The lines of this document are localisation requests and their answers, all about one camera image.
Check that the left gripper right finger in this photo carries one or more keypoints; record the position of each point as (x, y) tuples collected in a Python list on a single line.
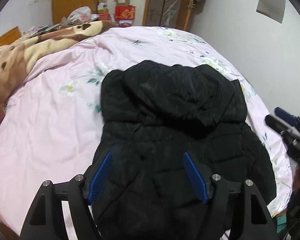
[(199, 176)]

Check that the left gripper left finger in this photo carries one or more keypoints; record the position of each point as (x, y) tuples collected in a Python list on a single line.
[(96, 177)]

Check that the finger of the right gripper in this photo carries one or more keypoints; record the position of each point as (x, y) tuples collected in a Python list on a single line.
[(276, 124), (285, 116)]

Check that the black hooded puffer jacket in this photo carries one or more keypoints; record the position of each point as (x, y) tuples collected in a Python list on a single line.
[(152, 115)]

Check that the pink floral duvet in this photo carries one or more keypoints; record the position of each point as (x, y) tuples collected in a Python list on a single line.
[(53, 122)]

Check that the teal box on floor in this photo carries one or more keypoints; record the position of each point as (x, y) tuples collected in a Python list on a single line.
[(280, 223)]

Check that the brown dog print blanket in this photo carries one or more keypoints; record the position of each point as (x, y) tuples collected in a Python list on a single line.
[(17, 60)]

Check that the pink storage bin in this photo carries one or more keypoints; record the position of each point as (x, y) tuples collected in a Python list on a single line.
[(104, 17)]

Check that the wooden headboard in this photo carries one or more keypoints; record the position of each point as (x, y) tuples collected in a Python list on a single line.
[(10, 36)]

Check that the white plastic bag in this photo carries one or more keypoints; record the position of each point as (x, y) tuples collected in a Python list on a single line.
[(81, 14)]

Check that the red gift box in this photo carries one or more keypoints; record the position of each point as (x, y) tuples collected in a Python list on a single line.
[(124, 13)]

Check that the brown cardboard box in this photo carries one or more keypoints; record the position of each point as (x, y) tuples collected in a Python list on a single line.
[(122, 3)]

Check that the wooden door with frame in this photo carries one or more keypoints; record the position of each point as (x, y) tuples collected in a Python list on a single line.
[(167, 13)]

